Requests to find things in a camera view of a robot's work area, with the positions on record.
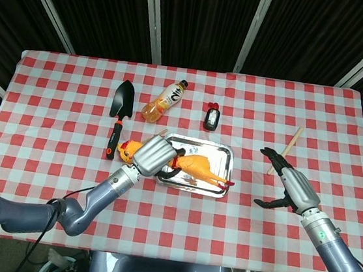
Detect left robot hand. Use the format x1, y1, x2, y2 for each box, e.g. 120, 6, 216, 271
130, 133, 187, 181

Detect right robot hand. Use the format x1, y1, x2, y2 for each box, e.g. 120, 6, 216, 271
252, 146, 327, 217

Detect orange rubber toy chicken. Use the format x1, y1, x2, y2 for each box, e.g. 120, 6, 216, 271
113, 138, 239, 192

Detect rectangular metal tray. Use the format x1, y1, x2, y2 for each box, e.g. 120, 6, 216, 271
152, 132, 237, 200

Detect thin wooden rolling pin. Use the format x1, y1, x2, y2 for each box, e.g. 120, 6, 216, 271
267, 123, 304, 179

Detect orange drink plastic bottle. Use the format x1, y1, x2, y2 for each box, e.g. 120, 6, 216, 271
140, 76, 190, 127

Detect black garden trowel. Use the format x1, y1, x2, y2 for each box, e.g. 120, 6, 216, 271
104, 78, 138, 162

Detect small black red-capped bottle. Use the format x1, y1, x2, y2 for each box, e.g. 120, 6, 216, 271
202, 101, 222, 132

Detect red white checkered tablecloth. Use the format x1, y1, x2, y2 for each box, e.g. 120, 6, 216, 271
0, 45, 363, 272

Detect white crumpled bag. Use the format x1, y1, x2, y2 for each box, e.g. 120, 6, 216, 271
45, 247, 73, 270

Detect dark brown curtain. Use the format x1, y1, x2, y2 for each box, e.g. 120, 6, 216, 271
0, 0, 363, 164

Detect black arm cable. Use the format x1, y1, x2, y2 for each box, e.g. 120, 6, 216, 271
14, 179, 96, 272

